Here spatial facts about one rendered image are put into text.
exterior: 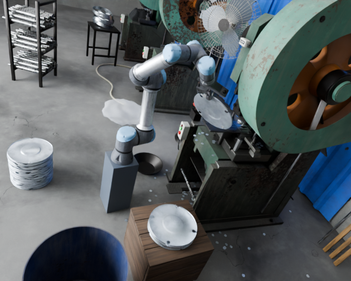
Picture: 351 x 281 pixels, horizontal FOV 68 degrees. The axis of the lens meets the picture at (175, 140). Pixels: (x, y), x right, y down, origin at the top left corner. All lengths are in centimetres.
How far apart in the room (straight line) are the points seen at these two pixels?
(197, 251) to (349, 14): 132
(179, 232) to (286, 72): 100
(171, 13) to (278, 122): 179
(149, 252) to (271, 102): 97
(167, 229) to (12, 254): 93
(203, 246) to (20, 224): 119
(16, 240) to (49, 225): 20
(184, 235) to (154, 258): 22
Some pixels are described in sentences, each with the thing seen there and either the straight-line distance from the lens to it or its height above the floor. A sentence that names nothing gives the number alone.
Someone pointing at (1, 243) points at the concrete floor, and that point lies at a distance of 198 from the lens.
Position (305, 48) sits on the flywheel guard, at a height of 147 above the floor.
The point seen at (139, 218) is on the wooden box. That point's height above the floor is 35.
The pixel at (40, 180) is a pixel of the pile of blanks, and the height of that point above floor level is 7.
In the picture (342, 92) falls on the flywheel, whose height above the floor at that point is 133.
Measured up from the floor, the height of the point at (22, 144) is 26.
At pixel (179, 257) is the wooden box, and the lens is 153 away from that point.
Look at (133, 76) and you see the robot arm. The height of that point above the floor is 107.
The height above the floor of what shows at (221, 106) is 102.
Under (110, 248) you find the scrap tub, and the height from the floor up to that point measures 38.
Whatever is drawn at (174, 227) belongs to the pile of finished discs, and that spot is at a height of 39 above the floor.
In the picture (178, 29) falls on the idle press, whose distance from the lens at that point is 287.
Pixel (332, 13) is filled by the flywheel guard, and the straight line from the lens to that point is 124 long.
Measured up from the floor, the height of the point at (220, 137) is 71.
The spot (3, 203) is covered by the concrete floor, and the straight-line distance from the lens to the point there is 218.
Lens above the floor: 162
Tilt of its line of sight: 33 degrees down
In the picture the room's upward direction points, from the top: 17 degrees clockwise
